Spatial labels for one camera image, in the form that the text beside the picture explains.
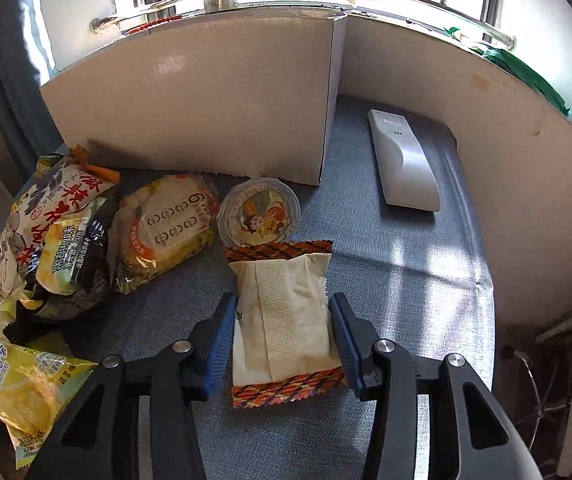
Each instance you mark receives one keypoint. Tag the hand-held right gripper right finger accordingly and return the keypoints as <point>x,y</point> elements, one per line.
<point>348,350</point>

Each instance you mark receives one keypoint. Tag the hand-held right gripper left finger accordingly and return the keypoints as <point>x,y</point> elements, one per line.
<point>221,345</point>

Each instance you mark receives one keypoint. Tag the cream snack packet patterned edges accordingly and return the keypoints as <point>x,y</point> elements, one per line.
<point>281,310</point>

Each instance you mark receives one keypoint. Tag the round yellow cakes packet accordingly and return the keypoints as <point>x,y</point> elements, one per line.
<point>166,230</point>

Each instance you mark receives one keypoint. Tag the clear jelly cup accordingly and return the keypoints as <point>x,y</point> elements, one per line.
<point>258,212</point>

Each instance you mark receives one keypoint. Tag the black yellow chips packet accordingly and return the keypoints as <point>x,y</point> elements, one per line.
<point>73,255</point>

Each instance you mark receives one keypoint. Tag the snack wrappers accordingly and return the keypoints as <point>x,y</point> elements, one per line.
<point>21,385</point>

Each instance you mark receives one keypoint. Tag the white orange spicy snack bag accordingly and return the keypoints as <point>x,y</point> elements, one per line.
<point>31,210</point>

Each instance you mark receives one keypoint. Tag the white cardboard box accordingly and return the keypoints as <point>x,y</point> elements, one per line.
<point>191,100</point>

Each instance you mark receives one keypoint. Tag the grey-blue tablecloth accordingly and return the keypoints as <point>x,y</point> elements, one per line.
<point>391,270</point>

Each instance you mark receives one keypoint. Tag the white remote control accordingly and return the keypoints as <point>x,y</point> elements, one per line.
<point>401,160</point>

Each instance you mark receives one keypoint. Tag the green plastic bag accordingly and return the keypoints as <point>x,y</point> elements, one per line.
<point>516,62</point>

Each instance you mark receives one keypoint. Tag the grey-blue curtain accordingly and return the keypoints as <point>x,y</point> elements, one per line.
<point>11,85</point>

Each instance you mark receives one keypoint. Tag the metal chair frame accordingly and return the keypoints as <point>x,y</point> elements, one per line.
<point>531,375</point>

